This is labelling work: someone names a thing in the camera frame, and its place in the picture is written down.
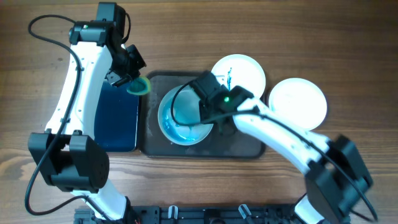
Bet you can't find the green yellow sponge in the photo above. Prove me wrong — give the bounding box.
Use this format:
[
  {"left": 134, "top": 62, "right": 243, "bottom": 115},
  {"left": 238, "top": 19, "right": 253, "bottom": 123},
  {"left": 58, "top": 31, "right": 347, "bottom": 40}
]
[{"left": 126, "top": 77, "right": 151, "bottom": 96}]

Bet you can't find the white plate with blue streak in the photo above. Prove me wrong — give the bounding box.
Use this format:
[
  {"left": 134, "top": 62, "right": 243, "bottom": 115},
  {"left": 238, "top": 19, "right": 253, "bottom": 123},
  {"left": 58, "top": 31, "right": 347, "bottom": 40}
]
[{"left": 157, "top": 85, "right": 213, "bottom": 146}]

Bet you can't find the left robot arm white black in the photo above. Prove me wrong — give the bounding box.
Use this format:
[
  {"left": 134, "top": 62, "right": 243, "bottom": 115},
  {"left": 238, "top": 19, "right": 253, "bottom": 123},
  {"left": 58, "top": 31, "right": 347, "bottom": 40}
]
[{"left": 28, "top": 16, "right": 150, "bottom": 223}]

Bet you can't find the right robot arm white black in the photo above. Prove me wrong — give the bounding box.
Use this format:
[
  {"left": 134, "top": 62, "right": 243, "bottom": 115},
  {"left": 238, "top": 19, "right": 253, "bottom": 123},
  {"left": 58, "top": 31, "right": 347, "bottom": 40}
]
[{"left": 194, "top": 85, "right": 378, "bottom": 223}]

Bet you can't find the black water tray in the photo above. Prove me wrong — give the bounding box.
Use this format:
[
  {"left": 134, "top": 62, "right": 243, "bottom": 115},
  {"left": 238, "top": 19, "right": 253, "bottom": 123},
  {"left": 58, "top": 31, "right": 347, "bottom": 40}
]
[{"left": 95, "top": 80, "right": 140, "bottom": 152}]

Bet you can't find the brown serving tray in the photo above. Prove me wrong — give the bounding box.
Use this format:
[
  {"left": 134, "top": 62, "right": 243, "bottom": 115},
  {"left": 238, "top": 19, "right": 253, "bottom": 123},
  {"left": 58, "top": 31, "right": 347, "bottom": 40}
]
[{"left": 137, "top": 70, "right": 266, "bottom": 159}]

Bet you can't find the black aluminium base frame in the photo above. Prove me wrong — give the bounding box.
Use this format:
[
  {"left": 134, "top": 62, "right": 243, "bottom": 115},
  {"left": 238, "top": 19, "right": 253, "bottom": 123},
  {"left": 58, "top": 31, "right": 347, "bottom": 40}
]
[{"left": 73, "top": 203, "right": 351, "bottom": 224}]

